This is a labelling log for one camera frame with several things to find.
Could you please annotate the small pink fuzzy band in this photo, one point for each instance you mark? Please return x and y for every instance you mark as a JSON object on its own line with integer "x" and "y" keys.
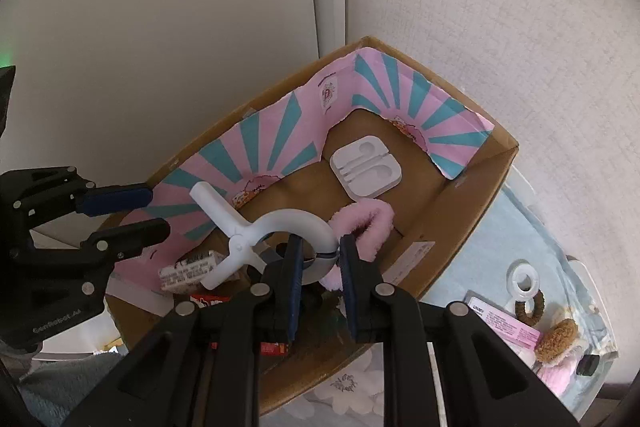
{"x": 370, "y": 217}

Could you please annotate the brown hair scrunchie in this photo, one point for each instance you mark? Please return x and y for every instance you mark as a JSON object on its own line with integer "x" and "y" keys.
{"x": 540, "y": 307}

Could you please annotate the light blue floral cloth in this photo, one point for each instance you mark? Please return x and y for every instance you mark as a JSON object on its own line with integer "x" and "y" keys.
{"x": 475, "y": 267}

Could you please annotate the white earphone case tray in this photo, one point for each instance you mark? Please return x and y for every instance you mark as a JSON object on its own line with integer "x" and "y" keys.
{"x": 345, "y": 162}

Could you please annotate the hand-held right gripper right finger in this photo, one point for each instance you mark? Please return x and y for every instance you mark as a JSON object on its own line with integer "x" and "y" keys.
{"x": 350, "y": 287}

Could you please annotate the red snack packet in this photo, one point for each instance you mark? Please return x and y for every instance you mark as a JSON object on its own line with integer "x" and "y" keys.
{"x": 212, "y": 302}

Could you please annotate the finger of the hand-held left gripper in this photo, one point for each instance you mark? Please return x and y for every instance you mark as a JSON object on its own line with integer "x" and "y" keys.
{"x": 117, "y": 202}
{"x": 140, "y": 232}

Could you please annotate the long pink tube box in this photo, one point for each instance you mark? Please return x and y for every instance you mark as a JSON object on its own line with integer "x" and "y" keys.
{"x": 505, "y": 323}

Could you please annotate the white tray table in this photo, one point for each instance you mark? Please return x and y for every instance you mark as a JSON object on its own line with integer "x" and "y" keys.
{"x": 582, "y": 269}

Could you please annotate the white sliding door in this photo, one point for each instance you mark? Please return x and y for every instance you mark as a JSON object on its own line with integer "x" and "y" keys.
{"x": 150, "y": 32}

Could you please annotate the large white plastic clip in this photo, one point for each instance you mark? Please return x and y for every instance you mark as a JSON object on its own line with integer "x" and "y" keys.
{"x": 300, "y": 222}

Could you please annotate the small white printed carton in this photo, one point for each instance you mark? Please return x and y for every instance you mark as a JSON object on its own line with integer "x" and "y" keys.
{"x": 185, "y": 274}

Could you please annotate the translucent white tape roll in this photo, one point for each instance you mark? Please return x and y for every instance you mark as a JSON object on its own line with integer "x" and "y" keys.
{"x": 525, "y": 293}

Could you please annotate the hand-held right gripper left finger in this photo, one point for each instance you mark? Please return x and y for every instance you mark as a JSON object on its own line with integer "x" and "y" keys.
{"x": 295, "y": 287}

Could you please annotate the small black bottle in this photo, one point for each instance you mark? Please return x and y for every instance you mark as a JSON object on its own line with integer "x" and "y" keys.
{"x": 590, "y": 364}

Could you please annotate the cardboard box with pink lining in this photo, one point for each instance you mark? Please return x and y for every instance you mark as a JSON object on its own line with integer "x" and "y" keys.
{"x": 425, "y": 187}

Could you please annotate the blue-grey cushion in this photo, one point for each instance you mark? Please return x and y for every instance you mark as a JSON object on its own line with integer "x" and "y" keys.
{"x": 65, "y": 382}

